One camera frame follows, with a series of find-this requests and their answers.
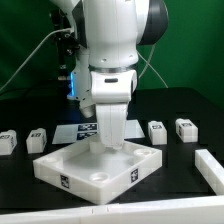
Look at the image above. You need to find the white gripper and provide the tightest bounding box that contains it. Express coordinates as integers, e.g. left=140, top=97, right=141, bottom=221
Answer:
left=91, top=70, right=137, bottom=148

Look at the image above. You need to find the white cable right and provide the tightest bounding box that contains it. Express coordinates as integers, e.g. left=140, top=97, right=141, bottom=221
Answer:
left=137, top=43, right=169, bottom=89

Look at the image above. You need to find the grey camera cable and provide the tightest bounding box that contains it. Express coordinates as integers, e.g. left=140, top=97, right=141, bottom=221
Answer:
left=0, top=28, right=72, bottom=93

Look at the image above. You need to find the black cable on table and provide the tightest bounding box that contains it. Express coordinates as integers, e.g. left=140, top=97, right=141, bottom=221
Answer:
left=0, top=81, right=69, bottom=98

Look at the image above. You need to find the white front rail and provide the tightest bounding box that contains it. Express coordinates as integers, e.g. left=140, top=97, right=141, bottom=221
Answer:
left=0, top=196, right=224, bottom=224

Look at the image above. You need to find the black camera on stand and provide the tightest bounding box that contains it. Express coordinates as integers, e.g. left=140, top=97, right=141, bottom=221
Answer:
left=50, top=9, right=79, bottom=80

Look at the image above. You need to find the white square tabletop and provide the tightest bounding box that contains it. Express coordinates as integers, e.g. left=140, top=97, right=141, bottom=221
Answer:
left=33, top=135, right=162, bottom=205

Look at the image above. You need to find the white obstacle bar right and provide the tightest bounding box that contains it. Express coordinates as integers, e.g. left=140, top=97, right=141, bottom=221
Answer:
left=195, top=149, right=224, bottom=195

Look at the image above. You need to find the white sheet with tags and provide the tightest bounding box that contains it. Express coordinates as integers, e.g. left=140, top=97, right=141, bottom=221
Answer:
left=52, top=120, right=145, bottom=144

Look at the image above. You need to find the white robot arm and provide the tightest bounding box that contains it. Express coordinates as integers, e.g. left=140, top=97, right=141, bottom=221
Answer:
left=50, top=0, right=168, bottom=148

